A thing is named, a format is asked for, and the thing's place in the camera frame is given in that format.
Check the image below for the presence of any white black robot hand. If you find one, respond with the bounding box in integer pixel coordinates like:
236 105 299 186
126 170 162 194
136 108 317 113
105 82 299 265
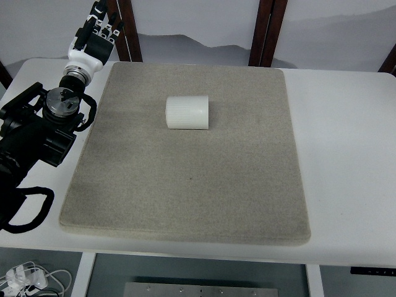
66 0 126 75

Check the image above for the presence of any white cup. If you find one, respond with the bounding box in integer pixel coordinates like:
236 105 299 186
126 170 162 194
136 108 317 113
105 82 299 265
165 95 212 131

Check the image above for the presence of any grey felt mat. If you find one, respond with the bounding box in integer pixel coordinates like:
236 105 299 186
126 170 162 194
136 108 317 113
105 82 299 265
58 61 312 248

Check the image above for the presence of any white table leg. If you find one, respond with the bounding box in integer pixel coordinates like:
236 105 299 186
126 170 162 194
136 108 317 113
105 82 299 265
71 252 97 297
306 264 325 297

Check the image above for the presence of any white power adapter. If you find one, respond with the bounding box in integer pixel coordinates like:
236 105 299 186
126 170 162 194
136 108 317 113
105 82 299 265
5 265 50 291

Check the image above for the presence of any grey metal plate with screws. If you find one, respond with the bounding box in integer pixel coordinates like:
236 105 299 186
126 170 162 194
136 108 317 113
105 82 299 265
123 282 280 297

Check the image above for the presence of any black desk control panel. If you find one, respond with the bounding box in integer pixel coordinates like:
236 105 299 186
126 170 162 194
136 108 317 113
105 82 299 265
350 266 396 275

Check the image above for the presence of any brown wooden screen post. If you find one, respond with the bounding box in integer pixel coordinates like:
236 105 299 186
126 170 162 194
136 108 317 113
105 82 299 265
0 60 14 91
248 0 289 67
378 43 396 77
106 0 144 62

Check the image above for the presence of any white cable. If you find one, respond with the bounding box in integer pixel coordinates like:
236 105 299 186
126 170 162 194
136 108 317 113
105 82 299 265
0 260 74 297

